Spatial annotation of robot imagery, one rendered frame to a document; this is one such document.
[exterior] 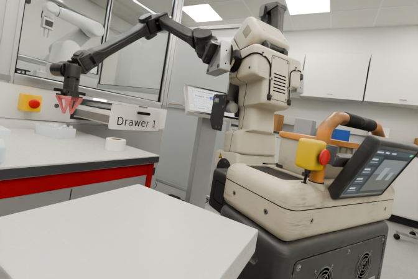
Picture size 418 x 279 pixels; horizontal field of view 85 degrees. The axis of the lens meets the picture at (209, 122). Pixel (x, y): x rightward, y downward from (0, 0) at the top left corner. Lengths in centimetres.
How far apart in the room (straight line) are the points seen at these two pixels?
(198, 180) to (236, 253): 176
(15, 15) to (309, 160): 121
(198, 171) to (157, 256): 177
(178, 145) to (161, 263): 266
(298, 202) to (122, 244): 36
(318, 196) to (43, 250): 51
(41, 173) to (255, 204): 52
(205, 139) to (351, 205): 148
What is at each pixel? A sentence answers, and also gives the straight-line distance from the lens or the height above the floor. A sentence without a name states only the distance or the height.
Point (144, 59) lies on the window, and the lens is 163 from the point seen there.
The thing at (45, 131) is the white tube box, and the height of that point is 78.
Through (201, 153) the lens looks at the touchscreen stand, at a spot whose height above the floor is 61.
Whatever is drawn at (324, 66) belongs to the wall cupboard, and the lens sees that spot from 417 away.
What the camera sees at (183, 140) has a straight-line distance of 289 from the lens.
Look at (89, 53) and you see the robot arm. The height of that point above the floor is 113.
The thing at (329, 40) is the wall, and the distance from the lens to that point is 468.
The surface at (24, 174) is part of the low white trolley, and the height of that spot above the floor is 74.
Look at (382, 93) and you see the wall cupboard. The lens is 411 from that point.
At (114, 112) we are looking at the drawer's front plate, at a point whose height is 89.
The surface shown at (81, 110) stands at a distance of 130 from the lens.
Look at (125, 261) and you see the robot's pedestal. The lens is 31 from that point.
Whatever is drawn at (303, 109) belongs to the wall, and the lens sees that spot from 442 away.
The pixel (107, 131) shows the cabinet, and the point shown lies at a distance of 147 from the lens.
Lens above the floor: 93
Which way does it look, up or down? 1 degrees down
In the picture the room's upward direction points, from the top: 9 degrees clockwise
